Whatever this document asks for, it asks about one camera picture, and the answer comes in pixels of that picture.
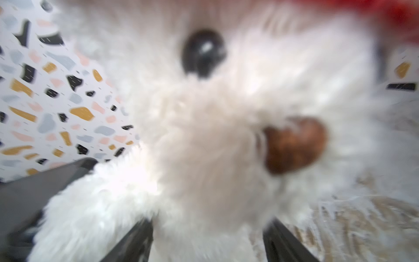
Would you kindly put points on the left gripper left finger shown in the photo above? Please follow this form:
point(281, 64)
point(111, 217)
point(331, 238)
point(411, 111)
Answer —
point(135, 246)

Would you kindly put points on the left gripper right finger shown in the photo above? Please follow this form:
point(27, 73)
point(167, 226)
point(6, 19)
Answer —
point(282, 246)

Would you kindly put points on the white teddy bear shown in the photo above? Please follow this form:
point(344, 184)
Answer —
point(240, 119)

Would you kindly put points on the red white striped sweater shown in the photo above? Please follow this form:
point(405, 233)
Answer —
point(387, 22)

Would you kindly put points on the dark grey hard case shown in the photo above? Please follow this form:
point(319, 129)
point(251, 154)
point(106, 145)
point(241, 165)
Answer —
point(24, 198)

